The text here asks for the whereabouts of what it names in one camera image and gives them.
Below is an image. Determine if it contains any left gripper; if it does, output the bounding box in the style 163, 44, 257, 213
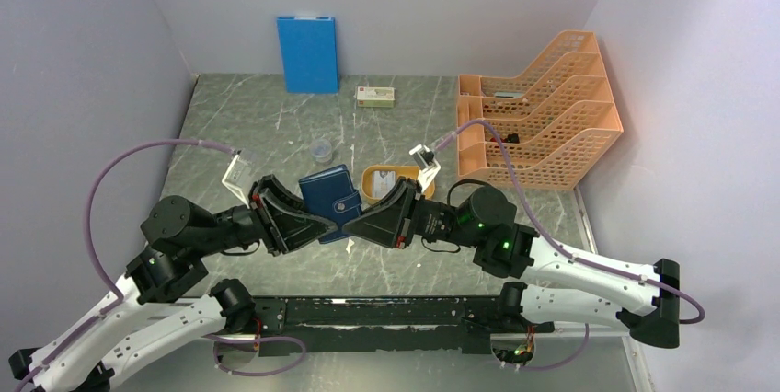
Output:
192, 173, 339, 256

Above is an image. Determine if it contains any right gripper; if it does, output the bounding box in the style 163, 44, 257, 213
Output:
343, 175, 481, 248

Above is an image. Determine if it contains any white VIP credit card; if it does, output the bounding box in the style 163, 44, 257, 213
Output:
371, 169, 396, 200

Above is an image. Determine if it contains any blue card holder wallet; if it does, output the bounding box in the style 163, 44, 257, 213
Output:
298, 164, 362, 245

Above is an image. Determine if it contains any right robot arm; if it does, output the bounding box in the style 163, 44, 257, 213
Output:
343, 178, 682, 349

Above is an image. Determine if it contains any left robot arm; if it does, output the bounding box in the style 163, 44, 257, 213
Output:
9, 176, 337, 391

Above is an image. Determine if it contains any orange oval tray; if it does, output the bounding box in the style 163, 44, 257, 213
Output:
361, 164, 420, 205

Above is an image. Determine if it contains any small clear plastic cup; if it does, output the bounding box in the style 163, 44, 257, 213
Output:
309, 138, 334, 165

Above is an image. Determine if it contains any small red white box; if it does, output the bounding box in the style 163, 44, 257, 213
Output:
355, 86, 396, 108

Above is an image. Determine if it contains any red black item in rack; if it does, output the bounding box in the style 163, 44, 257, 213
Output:
486, 133, 521, 144

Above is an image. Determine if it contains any blue folder box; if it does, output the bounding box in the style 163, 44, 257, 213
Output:
276, 16, 339, 94

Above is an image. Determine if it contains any orange mesh file rack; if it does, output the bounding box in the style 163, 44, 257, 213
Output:
455, 30, 624, 190

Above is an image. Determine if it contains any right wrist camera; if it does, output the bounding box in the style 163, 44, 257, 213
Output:
409, 144, 441, 191

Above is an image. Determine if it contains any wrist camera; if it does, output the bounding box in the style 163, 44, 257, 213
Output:
409, 144, 441, 191
221, 150, 254, 206

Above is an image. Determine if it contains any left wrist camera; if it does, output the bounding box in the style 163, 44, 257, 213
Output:
221, 150, 254, 206

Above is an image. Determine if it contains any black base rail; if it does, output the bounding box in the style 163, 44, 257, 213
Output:
223, 295, 555, 354

